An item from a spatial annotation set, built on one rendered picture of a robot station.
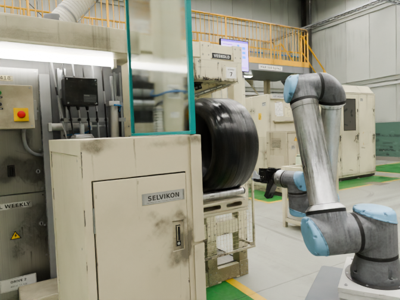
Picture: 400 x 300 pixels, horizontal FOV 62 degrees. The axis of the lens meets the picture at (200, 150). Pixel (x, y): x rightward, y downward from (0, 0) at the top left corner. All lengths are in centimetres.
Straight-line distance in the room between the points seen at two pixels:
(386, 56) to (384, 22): 122
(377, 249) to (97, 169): 102
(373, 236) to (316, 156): 35
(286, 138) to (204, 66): 415
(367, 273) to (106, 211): 97
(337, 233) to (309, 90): 57
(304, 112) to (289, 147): 497
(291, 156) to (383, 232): 509
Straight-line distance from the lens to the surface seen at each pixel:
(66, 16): 209
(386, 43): 1427
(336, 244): 133
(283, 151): 638
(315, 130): 139
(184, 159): 110
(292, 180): 165
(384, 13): 1457
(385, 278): 145
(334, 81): 151
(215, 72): 240
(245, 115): 198
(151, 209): 106
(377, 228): 139
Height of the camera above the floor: 127
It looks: 3 degrees down
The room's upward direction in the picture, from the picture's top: 2 degrees counter-clockwise
